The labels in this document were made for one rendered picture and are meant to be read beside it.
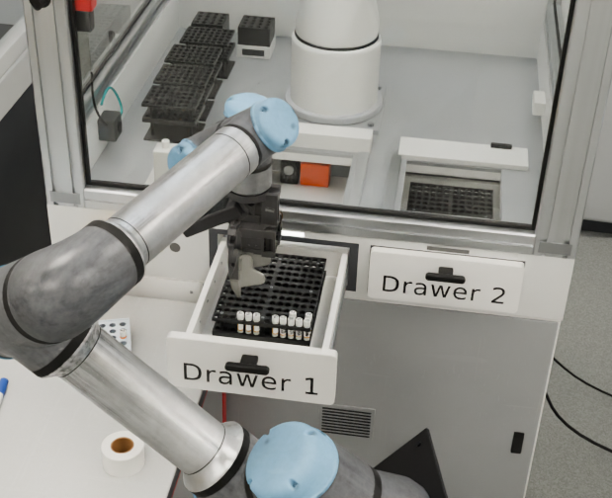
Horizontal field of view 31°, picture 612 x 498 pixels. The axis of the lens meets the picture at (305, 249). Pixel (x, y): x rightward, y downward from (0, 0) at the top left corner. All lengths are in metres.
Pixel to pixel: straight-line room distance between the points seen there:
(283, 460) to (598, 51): 0.87
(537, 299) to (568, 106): 0.41
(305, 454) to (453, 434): 0.96
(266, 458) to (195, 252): 0.76
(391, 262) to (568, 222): 0.33
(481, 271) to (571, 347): 1.38
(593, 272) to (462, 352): 1.61
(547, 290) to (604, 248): 1.79
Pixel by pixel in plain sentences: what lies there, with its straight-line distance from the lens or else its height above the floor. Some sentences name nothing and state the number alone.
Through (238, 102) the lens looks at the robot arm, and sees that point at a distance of 1.70.
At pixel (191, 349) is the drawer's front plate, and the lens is 1.86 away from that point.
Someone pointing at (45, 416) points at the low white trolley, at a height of 0.76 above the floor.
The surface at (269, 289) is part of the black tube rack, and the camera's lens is 2.00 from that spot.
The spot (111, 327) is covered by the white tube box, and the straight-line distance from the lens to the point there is 2.10.
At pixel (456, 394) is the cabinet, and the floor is 0.58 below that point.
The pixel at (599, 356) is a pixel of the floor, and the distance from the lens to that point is 3.42.
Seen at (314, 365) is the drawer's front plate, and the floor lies 0.90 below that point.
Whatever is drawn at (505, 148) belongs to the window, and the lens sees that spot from 1.98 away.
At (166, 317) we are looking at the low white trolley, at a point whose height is 0.76.
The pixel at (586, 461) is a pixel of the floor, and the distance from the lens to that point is 3.06.
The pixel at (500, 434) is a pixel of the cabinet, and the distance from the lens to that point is 2.36.
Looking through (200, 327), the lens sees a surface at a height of 0.86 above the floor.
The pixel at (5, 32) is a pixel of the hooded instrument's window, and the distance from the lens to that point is 2.88.
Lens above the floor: 2.09
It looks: 34 degrees down
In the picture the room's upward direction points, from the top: 2 degrees clockwise
